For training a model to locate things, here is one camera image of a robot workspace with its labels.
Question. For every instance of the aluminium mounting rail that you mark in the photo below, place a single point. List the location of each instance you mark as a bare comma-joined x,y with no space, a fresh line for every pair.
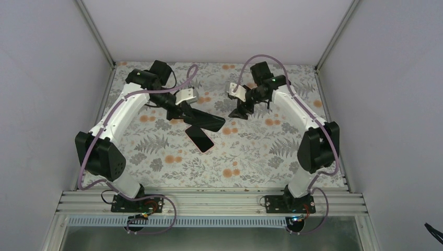
213,202

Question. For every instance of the black object at edge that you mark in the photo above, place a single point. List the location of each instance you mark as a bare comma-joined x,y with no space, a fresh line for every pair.
434,232

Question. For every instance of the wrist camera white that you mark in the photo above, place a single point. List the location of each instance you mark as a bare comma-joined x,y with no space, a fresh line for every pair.
189,95
235,91

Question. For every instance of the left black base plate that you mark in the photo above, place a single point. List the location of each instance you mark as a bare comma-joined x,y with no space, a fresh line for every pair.
149,205

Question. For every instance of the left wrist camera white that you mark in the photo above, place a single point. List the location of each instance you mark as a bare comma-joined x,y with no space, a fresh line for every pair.
189,95

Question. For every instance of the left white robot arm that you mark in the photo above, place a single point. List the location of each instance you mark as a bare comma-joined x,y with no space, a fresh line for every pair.
98,149

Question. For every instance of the floral patterned mat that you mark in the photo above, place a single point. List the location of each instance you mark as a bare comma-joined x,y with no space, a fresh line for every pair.
260,152

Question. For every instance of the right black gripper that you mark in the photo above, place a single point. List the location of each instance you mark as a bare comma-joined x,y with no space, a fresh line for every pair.
242,114

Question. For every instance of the white slotted cable duct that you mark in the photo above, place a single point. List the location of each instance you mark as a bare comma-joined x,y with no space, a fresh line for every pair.
180,221

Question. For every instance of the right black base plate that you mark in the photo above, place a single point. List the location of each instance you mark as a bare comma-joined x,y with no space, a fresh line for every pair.
280,204

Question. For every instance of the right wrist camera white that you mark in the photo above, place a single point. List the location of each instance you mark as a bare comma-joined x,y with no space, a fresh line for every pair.
235,91

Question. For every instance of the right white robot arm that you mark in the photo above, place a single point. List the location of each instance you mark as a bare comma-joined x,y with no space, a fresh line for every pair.
318,152

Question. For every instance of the black phone pink case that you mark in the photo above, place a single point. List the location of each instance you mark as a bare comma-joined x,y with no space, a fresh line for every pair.
199,138

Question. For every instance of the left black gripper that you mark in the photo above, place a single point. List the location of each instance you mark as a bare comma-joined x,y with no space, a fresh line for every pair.
183,107

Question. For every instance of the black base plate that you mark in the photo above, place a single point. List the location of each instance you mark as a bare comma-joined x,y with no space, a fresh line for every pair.
149,205
280,204

